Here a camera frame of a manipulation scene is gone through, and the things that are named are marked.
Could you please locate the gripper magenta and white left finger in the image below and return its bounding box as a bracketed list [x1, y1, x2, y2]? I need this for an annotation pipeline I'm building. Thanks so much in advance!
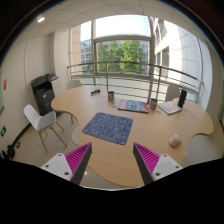
[42, 143, 92, 185]

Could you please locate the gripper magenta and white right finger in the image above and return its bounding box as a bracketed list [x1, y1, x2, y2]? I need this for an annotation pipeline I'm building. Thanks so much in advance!
[133, 143, 182, 185]

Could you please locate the pale pink computer mouse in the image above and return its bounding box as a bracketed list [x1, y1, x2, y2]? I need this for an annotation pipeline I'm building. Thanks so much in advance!
[169, 134, 182, 148]

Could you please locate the blue patterned mouse pad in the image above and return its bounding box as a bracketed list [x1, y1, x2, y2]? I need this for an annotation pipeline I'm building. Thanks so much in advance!
[82, 112, 133, 145]

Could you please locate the white chair with wooden legs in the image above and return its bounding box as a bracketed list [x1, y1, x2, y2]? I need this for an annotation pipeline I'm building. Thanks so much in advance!
[23, 104, 66, 148]

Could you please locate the white open booklet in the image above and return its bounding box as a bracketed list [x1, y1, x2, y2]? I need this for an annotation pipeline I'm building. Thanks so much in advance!
[158, 101, 182, 115]

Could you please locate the silver patterned mug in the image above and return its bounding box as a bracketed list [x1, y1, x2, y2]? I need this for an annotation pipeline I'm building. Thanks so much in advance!
[149, 98, 158, 109]

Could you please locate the red and blue book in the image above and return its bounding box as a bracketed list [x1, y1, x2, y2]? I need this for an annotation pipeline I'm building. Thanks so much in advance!
[118, 99, 149, 113]

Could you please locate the small black box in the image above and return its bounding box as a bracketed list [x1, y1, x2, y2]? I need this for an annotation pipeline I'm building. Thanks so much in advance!
[91, 89, 101, 96]

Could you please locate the green exit sign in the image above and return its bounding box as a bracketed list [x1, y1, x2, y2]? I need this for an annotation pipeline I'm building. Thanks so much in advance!
[0, 126, 7, 137]

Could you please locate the white chair behind table right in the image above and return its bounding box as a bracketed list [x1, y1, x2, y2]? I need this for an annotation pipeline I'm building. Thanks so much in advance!
[165, 84, 180, 101]

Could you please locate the white chair behind table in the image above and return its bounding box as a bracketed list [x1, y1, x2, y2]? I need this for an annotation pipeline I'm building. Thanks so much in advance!
[66, 80, 82, 90]
[165, 84, 180, 101]

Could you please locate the dark printed mug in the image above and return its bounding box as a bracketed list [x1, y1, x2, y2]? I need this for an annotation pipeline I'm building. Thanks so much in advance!
[108, 91, 115, 102]

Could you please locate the white chair behind table left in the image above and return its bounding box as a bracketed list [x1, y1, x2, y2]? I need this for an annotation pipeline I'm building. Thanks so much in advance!
[66, 80, 82, 90]

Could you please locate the black office printer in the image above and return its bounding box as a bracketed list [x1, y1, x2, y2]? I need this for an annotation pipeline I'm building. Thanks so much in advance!
[31, 73, 58, 115]

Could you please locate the metal window railing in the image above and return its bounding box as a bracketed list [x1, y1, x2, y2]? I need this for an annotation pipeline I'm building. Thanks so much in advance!
[68, 61, 203, 102]

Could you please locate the round ceiling light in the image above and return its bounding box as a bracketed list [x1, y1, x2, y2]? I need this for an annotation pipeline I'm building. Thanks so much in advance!
[37, 16, 45, 23]

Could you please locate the orange wall sign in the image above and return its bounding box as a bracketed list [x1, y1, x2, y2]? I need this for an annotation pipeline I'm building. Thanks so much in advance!
[3, 79, 7, 90]

